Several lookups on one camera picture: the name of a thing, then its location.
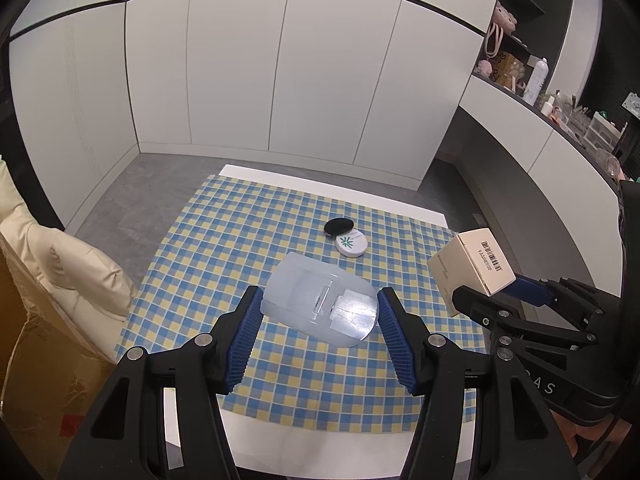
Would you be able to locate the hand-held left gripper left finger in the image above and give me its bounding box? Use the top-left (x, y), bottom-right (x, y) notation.
top-left (57, 284), bottom-right (264, 480)

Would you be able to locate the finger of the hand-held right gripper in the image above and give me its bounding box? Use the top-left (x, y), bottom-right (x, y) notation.
top-left (510, 274), bottom-right (558, 307)
top-left (451, 285), bottom-right (516, 333)

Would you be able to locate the white round compact green print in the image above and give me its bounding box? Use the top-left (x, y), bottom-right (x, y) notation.
top-left (335, 229), bottom-right (370, 258)

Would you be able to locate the clear drawer organizer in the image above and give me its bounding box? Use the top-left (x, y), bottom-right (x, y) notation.
top-left (582, 112), bottom-right (623, 148)

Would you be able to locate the clear plastic container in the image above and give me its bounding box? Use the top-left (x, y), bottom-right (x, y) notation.
top-left (260, 252), bottom-right (378, 348)

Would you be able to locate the pink plush bag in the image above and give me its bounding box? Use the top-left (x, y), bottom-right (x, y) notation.
top-left (484, 1), bottom-right (518, 61)

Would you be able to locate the beige carton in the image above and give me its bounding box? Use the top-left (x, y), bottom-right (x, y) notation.
top-left (426, 227), bottom-right (517, 318)

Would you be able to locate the brown paw print box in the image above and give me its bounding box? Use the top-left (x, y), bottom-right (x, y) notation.
top-left (492, 55), bottom-right (531, 92)

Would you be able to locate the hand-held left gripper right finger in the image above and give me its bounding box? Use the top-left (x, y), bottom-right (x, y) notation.
top-left (376, 286), bottom-right (585, 480)

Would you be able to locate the white spray bottle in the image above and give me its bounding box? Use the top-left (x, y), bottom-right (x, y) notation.
top-left (522, 57), bottom-right (551, 106)

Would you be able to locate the black round lid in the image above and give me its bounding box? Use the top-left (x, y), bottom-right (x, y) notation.
top-left (323, 217), bottom-right (356, 237)

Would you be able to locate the cream padded armchair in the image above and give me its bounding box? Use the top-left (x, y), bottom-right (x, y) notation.
top-left (0, 160), bottom-right (140, 363)

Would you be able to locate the blue yellow checked tablecloth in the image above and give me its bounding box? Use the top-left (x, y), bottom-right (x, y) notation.
top-left (114, 174), bottom-right (488, 433)

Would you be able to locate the brown cardboard box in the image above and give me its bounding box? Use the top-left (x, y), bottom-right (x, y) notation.
top-left (0, 237), bottom-right (118, 461)

